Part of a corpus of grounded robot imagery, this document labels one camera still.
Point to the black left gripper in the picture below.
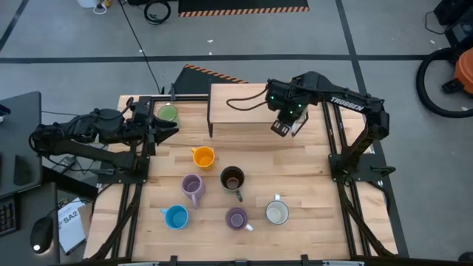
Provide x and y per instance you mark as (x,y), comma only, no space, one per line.
(138,122)

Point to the small black striped-edge floor mat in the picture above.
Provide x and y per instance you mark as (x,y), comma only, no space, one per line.
(192,81)

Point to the white printed paper sheet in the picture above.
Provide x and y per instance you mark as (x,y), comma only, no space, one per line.
(70,229)

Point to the black computer mouse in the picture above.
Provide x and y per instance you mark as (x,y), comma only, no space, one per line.
(41,232)

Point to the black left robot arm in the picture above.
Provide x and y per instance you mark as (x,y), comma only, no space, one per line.
(111,157)

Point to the wooden shelf black legs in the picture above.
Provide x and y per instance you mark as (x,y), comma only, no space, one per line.
(236,107)

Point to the black metal table frame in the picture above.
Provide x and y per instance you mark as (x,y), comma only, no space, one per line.
(184,98)

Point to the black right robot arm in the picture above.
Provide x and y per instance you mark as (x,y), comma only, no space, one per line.
(347,105)

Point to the large black striped-edge floor mat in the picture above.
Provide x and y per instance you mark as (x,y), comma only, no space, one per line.
(240,5)

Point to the black keyboard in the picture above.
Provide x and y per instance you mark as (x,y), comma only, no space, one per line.
(7,218)

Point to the white container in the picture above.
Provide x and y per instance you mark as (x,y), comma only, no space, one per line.
(88,3)

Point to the orange vacuum cleaner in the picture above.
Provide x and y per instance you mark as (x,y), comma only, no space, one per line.
(465,72)

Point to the white mug blue leaf pattern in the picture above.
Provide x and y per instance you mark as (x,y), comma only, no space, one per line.
(277,213)

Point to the purple and white mug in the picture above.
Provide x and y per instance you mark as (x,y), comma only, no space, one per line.
(236,218)

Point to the ribbed lilac mug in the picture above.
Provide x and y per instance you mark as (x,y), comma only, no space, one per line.
(192,184)

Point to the yellow mug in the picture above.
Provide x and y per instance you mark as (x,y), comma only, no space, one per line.
(204,158)

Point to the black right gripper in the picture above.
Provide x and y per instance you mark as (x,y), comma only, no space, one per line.
(284,98)

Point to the black equipment case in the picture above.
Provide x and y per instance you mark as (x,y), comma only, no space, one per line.
(458,22)

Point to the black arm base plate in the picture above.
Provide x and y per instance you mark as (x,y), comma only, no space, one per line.
(122,179)
(369,162)

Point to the light blue mug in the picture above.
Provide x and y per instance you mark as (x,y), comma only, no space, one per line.
(176,218)

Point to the black power adapter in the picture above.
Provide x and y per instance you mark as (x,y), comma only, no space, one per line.
(63,164)

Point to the dark teal mug brown interior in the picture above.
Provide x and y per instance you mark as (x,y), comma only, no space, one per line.
(232,177)

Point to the dark grey desk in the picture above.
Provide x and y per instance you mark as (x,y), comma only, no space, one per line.
(22,129)

